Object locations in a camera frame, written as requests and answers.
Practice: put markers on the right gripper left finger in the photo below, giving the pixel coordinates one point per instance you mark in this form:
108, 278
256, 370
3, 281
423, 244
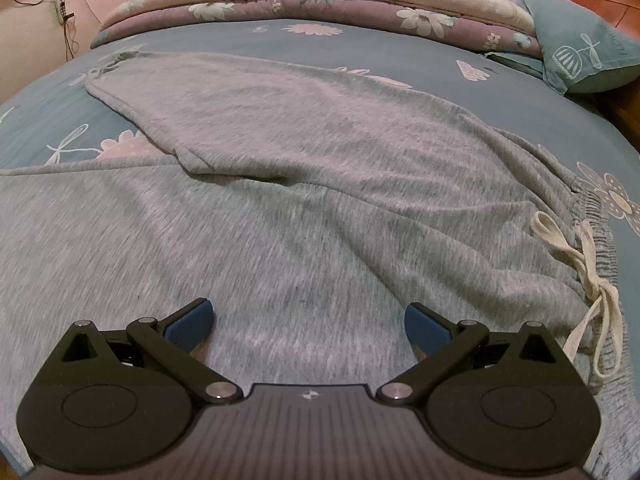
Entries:
116, 399

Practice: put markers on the grey sweatpants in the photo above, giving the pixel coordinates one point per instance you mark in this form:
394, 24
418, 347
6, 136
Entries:
280, 229

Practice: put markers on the purple pink floral quilt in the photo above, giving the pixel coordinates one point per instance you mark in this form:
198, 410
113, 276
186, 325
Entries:
476, 25

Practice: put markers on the teal floral bed sheet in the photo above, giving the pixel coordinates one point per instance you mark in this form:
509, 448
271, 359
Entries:
350, 70

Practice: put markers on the white power strip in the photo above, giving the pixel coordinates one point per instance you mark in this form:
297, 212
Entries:
60, 10

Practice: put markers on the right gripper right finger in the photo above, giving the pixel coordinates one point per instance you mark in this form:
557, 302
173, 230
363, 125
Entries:
496, 400

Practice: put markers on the orange wooden headboard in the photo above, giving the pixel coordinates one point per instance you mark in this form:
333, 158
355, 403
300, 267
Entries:
620, 106

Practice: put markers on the teal floral pillow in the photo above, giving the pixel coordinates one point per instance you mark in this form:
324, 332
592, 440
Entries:
580, 51

